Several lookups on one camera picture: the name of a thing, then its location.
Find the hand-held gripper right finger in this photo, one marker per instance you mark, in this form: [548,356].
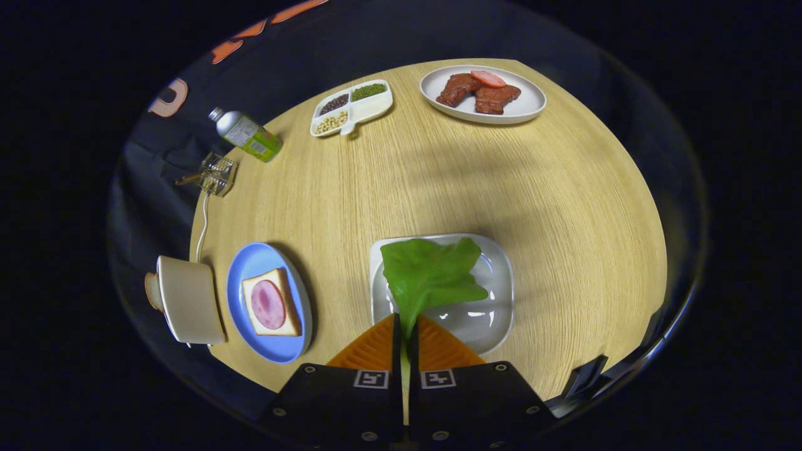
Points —
[414,357]

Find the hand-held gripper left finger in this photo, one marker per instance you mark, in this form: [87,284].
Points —
[397,354]

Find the green lettuce leaf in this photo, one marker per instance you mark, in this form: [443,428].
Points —
[429,275]

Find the pink ham slice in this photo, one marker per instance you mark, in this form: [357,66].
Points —
[268,305]

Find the white square plate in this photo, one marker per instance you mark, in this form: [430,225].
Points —
[489,319]

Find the white bread slice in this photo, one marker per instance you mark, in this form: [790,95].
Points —
[291,307]

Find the blue round plate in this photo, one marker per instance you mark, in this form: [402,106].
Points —
[250,263]

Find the cream toaster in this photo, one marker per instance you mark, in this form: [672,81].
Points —
[188,300]

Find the white divided bean dish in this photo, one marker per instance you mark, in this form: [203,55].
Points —
[360,111]

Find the green label metal bottle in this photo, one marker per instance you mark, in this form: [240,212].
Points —
[247,134]

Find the brown meat slice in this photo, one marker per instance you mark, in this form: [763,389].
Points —
[498,100]
[456,89]

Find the white oval meat plate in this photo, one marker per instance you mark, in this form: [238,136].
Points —
[532,100]

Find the red sausage slice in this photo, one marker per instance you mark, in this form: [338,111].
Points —
[489,79]

